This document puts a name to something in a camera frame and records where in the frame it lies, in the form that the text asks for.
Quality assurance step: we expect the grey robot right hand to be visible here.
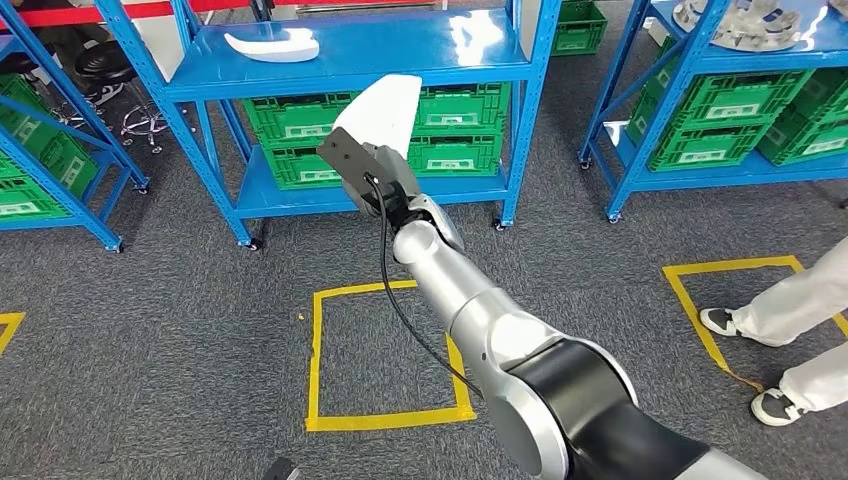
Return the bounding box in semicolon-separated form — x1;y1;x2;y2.
369;144;423;205

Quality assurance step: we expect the white curved plastic part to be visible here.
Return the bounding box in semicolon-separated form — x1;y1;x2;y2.
223;27;321;64
331;74;423;160

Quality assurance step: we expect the blue metal shelf rack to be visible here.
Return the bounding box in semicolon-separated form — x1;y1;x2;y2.
92;0;564;252
577;0;848;223
0;0;150;253

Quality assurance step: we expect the yellow floor tape square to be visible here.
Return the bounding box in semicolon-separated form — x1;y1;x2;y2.
304;279;477;433

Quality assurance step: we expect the white partition panel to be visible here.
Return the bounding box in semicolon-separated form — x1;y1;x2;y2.
132;14;185;82

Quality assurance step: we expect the black stool chrome base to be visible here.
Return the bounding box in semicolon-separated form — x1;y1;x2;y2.
74;40;172;155

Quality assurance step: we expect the red barrier tape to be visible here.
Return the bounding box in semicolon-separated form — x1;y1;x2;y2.
0;0;439;31

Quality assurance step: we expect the round silver metal casting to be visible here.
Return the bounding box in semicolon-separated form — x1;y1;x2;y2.
672;0;804;53

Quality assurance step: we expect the person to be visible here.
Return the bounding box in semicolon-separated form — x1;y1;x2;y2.
698;237;848;429

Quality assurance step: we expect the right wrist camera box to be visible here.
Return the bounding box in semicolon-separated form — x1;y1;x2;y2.
316;127;399;215

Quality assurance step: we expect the black camera cable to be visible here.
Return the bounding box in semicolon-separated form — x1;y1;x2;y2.
362;173;485;399

